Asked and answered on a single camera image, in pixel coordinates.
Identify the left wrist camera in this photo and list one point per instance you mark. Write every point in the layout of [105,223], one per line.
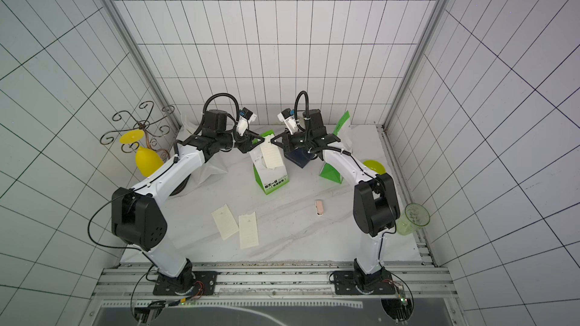
[245,120]

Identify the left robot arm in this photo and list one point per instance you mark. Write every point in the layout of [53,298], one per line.
[137,217]

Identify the navy beige bag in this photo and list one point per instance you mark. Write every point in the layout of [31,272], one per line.
[300,157]

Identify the yellow saucer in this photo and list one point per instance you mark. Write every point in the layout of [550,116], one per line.
[131,137]

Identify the aluminium rail frame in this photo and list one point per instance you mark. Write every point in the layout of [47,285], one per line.
[239,285]

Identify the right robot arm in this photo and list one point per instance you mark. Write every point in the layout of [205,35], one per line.
[375,200]

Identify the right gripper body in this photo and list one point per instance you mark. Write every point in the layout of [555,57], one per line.
[289,140]

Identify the green glass coaster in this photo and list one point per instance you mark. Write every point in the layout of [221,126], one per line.
[412,218]

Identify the pink stapler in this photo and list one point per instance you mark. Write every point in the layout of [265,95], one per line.
[319,207]

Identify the cream receipt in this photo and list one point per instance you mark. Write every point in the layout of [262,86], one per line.
[248,230]
[271,156]
[225,222]

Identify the black scroll metal stand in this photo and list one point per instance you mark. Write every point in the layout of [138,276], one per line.
[152,129]

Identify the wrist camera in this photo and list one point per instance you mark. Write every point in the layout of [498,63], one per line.
[288,118]
[245,120]

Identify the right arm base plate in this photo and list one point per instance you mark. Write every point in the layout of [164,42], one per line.
[355,283]

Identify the green bowl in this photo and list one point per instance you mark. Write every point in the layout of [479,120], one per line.
[375,166]

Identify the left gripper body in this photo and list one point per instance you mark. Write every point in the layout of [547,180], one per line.
[242,143]

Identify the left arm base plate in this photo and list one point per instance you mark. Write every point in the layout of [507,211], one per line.
[191,284]

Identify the green white bag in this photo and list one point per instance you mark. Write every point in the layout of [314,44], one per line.
[269,180]
[337,167]

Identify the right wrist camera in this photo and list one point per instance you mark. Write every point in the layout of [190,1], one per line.
[288,118]

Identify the yellow cup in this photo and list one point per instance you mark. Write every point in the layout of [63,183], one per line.
[148,161]

